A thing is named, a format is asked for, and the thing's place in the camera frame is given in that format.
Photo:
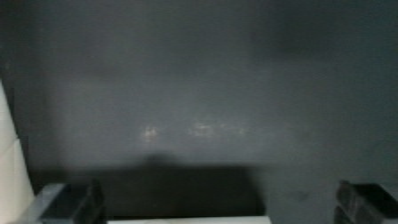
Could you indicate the white drawer box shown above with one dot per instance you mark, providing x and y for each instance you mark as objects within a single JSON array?
[{"x": 204, "y": 220}]

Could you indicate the white fence wall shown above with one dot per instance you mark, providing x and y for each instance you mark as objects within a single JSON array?
[{"x": 16, "y": 194}]

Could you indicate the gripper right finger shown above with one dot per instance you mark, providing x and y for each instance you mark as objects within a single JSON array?
[{"x": 366, "y": 203}]

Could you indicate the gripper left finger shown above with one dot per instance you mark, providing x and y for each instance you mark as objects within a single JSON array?
[{"x": 71, "y": 204}]

